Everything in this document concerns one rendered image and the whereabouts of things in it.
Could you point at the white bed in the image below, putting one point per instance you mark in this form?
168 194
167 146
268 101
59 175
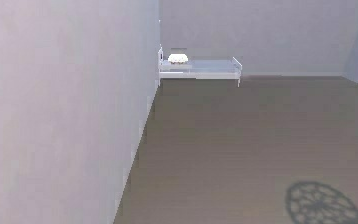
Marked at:
209 68

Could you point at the white pillow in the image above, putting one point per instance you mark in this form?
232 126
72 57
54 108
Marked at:
178 58

